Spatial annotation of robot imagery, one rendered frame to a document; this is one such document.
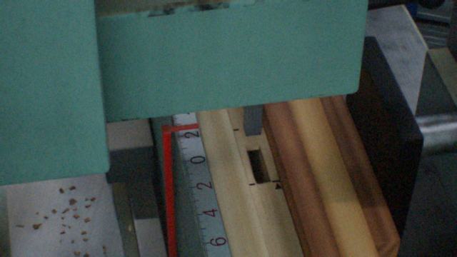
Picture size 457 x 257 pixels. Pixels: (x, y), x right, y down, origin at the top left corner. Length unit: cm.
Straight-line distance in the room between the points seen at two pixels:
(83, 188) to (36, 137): 29
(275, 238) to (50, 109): 15
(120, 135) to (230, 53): 24
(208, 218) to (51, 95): 12
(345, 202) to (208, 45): 12
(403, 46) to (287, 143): 20
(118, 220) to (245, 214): 21
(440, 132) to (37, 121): 24
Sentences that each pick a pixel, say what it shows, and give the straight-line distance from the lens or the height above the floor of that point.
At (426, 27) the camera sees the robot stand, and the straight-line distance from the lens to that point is 123.
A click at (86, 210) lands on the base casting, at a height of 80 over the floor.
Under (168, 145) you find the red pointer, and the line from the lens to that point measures 54.
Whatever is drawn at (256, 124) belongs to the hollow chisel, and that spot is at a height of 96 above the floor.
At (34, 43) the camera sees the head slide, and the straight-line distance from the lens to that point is 40.
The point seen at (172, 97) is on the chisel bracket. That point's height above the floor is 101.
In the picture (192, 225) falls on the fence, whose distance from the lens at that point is 51.
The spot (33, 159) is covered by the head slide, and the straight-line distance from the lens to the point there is 45.
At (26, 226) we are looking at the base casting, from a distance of 71.
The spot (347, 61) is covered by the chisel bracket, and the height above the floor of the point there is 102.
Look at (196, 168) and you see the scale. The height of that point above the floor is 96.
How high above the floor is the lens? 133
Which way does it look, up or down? 43 degrees down
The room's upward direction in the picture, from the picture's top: 1 degrees clockwise
